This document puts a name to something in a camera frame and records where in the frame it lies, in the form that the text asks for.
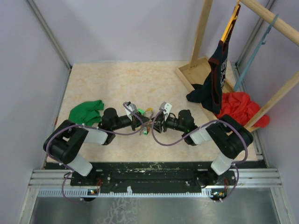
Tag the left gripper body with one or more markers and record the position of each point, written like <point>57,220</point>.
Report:
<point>132,123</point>

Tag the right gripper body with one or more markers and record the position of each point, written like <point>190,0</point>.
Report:
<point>171,122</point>

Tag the bunch of tagged keys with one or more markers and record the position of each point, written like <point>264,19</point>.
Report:
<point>144,129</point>

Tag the large metal keyring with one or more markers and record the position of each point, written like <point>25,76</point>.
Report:
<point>149,113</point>

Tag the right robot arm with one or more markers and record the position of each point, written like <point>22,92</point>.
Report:
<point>229,136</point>

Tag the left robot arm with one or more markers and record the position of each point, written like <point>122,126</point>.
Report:
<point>65,143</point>

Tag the dark navy jersey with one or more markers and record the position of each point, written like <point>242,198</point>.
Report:
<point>209,94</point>

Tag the green cloth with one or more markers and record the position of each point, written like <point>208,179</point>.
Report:
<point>87,113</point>

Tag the wooden clothes rack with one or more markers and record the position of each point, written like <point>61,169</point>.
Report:
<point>197,69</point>

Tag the red cloth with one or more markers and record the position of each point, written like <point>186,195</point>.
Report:
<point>239,106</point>

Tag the yellow clothes hanger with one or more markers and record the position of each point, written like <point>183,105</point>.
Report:
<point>229,25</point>

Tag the blue clothes hanger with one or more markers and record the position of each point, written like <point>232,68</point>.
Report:
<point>261,42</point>

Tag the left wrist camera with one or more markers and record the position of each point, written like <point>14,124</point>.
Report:
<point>130,109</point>

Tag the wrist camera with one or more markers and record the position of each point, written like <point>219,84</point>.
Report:
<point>166,109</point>
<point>130,109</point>

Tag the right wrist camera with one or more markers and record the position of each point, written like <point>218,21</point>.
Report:
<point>166,109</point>

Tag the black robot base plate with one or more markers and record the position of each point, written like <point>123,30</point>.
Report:
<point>153,177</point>

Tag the aluminium frame rail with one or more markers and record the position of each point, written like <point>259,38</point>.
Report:
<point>56,183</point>

